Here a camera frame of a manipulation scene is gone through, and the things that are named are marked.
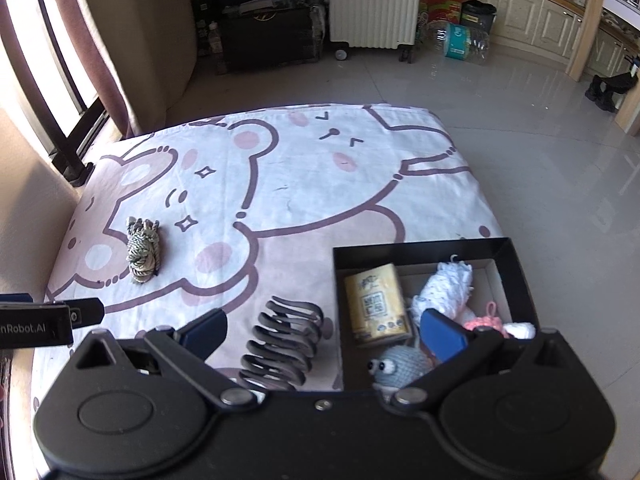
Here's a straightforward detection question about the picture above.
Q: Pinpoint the black luggage bag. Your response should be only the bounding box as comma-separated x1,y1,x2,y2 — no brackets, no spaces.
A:
215,0,326,73

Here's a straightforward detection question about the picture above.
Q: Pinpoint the black open gift box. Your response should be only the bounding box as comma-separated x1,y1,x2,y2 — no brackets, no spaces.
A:
333,237,540,390

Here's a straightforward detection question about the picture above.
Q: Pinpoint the braided rope knot ornament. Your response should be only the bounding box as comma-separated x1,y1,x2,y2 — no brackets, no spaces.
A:
126,217,160,284

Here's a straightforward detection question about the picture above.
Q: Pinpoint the yellow small carton box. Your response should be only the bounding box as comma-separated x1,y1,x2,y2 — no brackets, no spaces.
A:
344,263,412,347

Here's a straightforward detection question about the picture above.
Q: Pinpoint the black boots pair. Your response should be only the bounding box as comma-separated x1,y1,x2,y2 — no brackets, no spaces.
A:
585,72,638,113

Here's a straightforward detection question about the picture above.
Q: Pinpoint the red cardboard box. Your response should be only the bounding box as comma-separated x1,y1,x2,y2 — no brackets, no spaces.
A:
419,0,462,25

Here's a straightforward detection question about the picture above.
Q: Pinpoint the brown hair claw clip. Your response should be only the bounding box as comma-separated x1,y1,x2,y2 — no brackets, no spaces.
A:
238,296,324,392

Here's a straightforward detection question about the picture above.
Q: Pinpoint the beige curtain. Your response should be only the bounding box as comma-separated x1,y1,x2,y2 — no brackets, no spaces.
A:
55,0,196,136

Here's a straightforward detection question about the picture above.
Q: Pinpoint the grey crochet snail toy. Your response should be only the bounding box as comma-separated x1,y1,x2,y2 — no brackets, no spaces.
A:
367,346,433,393

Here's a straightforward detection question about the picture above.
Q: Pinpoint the pack of water bottles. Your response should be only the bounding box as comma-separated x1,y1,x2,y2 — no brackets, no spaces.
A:
423,21,490,64

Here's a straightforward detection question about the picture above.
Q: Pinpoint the black waste bin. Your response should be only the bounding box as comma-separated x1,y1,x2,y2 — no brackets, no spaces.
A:
460,0,497,35

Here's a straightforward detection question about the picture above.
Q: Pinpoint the white oil radiator heater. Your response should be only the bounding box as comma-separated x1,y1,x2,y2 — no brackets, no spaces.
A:
329,0,419,49

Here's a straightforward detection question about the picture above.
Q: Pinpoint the wooden table leg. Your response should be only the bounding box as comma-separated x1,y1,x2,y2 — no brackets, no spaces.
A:
565,0,604,81

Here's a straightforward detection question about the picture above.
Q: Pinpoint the cartoon bear bed sheet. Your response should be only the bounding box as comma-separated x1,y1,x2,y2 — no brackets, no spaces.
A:
44,104,501,390

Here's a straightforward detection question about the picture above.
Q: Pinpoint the white crochet pouch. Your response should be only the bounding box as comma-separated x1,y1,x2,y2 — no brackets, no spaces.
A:
409,255,475,325

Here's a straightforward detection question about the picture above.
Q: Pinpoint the pink crochet doll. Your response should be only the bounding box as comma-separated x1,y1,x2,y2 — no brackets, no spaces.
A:
462,301,536,339

